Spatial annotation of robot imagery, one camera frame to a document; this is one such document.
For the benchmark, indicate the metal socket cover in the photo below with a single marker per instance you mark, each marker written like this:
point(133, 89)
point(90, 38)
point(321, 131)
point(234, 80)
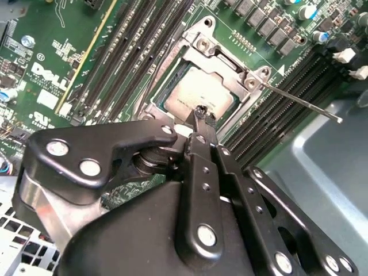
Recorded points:
point(204, 62)

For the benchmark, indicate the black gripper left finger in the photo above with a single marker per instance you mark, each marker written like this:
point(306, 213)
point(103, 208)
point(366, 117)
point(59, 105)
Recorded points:
point(72, 155)

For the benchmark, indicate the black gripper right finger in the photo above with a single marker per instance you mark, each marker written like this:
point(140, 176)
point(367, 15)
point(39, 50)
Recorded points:
point(253, 201)

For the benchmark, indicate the metal locking lever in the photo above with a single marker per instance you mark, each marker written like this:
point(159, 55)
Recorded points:
point(148, 86)
point(302, 102)

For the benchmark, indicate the silver CPU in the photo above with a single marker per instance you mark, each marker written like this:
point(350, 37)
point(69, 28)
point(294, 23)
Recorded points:
point(195, 92)

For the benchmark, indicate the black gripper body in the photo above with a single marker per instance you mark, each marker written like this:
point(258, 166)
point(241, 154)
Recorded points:
point(129, 235)

